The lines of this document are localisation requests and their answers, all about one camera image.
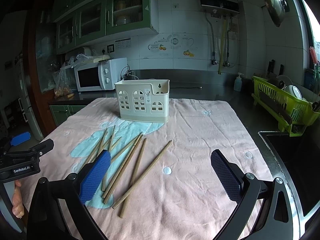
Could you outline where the white microwave oven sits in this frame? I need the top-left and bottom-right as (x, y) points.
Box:
(74, 57), (127, 92)

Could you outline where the green wall cabinet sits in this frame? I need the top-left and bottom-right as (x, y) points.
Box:
(53, 0), (159, 54)

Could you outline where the yellow gas hose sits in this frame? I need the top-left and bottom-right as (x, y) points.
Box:
(218, 17), (228, 75)

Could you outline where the hanging steel wok lid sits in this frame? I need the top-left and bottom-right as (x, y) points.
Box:
(264, 0), (290, 27)

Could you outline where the cream plastic utensil holder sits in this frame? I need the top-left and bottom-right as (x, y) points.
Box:
(115, 79), (170, 123)

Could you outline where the soap dispenser bottle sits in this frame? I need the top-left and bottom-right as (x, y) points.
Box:
(234, 73), (243, 92)

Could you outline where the pink towel with blue pattern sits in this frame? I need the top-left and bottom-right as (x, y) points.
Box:
(18, 97), (275, 240)

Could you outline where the person left hand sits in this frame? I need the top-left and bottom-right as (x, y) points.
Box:
(12, 180), (24, 218)

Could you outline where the power strip with cables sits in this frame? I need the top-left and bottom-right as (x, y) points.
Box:
(120, 65), (139, 80)

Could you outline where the plastic bag of food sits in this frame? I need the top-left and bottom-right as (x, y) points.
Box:
(53, 66), (77, 98)

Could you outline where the green lower cabinet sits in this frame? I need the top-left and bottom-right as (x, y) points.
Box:
(49, 105), (86, 126)

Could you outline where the green dish rack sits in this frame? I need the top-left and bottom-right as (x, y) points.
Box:
(252, 76), (319, 137)

